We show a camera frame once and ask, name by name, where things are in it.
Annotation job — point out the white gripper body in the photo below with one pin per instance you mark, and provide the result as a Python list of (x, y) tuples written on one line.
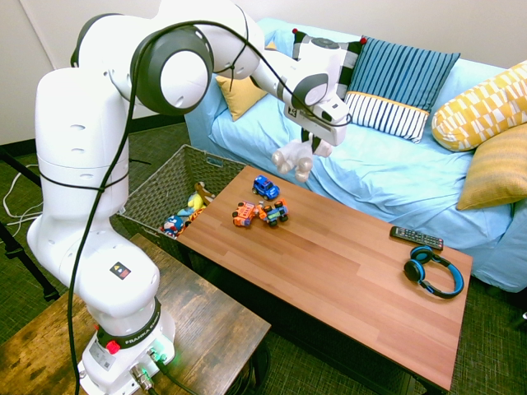
[(325, 123)]

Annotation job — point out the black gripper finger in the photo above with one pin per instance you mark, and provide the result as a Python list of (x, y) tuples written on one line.
[(305, 136), (317, 145)]

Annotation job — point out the white stuffed unicorn toy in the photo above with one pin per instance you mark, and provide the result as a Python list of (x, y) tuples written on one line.
[(294, 154)]

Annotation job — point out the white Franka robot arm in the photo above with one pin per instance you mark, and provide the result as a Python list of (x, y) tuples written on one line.
[(82, 164)]

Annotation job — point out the blue toy car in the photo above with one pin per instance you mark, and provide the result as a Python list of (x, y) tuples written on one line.
[(266, 187)]

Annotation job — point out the orange and blue toy truck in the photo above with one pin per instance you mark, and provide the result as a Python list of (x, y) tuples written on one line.
[(275, 213)]

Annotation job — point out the brown stuffed animal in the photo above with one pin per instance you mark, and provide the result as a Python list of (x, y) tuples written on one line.
[(202, 191)]

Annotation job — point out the yellow plush toy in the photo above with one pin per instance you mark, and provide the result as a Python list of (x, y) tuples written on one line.
[(195, 202)]

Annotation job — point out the orange patterned toy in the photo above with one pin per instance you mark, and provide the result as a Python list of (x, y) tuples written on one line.
[(194, 216)]

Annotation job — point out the dark woven basket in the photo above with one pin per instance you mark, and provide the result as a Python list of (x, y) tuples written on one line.
[(160, 193)]

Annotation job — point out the sofa with light blue cover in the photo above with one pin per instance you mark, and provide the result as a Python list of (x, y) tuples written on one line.
[(370, 173)]

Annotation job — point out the black white checkered pillow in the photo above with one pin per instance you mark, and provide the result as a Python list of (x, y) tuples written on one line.
[(350, 68)]

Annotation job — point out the plain yellow pillow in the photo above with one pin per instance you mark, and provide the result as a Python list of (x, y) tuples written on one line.
[(241, 96)]

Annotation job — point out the blue striped pillow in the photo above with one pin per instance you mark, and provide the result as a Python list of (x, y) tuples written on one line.
[(395, 78)]

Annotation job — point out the black remote control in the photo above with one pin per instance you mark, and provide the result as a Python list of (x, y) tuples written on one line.
[(416, 238)]

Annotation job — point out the reddish wooden coffee table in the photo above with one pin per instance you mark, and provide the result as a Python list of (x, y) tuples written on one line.
[(329, 288)]

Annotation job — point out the yellow white patterned pillow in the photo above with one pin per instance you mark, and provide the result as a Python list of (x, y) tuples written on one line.
[(473, 115)]

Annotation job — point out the blue and black headphones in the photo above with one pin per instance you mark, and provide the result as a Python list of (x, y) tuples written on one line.
[(415, 269)]

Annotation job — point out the blue red superhero plush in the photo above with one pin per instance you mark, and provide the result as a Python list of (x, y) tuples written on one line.
[(173, 225)]

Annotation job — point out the mustard textured pillow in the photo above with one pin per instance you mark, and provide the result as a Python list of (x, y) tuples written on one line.
[(494, 173)]

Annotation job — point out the dark rustic wooden table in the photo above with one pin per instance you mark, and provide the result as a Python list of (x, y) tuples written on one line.
[(214, 329)]

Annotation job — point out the black tripod stand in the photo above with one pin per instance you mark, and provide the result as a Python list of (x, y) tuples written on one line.
[(24, 259)]

